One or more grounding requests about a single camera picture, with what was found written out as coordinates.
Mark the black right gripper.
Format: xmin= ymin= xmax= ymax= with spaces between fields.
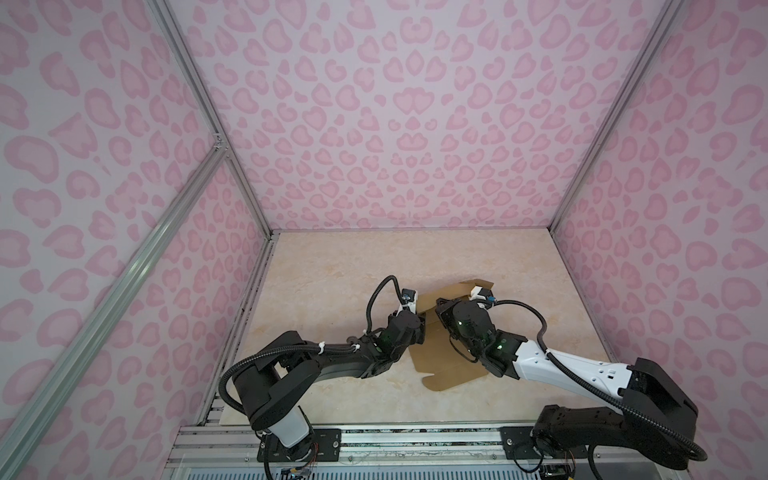
xmin=431 ymin=298 xmax=482 ymax=358

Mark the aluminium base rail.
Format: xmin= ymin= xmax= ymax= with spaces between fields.
xmin=161 ymin=399 xmax=690 ymax=479

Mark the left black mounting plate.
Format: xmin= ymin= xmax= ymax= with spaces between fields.
xmin=257 ymin=428 xmax=341 ymax=463

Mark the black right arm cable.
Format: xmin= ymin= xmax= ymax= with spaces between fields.
xmin=491 ymin=298 xmax=709 ymax=463

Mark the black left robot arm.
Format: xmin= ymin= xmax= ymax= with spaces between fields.
xmin=218 ymin=308 xmax=426 ymax=451

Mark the black mounting plate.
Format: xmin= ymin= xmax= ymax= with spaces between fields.
xmin=257 ymin=428 xmax=341 ymax=463
xmin=499 ymin=426 xmax=541 ymax=461

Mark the back right aluminium post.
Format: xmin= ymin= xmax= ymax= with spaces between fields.
xmin=548 ymin=0 xmax=688 ymax=237

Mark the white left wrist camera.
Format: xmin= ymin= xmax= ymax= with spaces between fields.
xmin=398 ymin=289 xmax=418 ymax=314

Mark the aluminium post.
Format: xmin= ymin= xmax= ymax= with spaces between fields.
xmin=146 ymin=0 xmax=273 ymax=239
xmin=548 ymin=0 xmax=688 ymax=237

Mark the back left aluminium post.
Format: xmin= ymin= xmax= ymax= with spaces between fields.
xmin=146 ymin=0 xmax=273 ymax=239

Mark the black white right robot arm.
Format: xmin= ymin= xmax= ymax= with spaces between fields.
xmin=435 ymin=297 xmax=708 ymax=470

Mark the left aluminium frame strut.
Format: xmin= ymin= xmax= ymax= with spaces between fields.
xmin=1 ymin=146 xmax=228 ymax=479

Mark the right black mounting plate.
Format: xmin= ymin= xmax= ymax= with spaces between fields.
xmin=499 ymin=426 xmax=541 ymax=461

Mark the brown cardboard box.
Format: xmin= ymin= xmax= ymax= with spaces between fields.
xmin=409 ymin=279 xmax=494 ymax=392

